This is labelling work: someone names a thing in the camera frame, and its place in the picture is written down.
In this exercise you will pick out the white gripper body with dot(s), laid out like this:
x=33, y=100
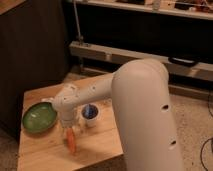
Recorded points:
x=68, y=119

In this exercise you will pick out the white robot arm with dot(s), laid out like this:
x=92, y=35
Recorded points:
x=142, y=109

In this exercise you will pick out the green ceramic bowl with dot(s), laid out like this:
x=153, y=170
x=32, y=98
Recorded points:
x=39, y=117

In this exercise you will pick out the white cup with blue object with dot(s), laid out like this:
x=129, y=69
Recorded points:
x=89, y=114

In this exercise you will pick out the black and red snack bar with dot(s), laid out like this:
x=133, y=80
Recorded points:
x=47, y=99

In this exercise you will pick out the wooden table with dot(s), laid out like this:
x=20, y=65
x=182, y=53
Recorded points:
x=97, y=148

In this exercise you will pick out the metal vertical pole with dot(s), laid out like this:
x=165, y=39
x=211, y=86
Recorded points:
x=80, y=38

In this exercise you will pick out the grey metal shelf rail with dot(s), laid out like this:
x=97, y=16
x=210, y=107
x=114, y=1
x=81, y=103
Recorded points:
x=200, y=70

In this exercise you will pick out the black handle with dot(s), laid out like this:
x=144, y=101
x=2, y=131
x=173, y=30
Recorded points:
x=182, y=62

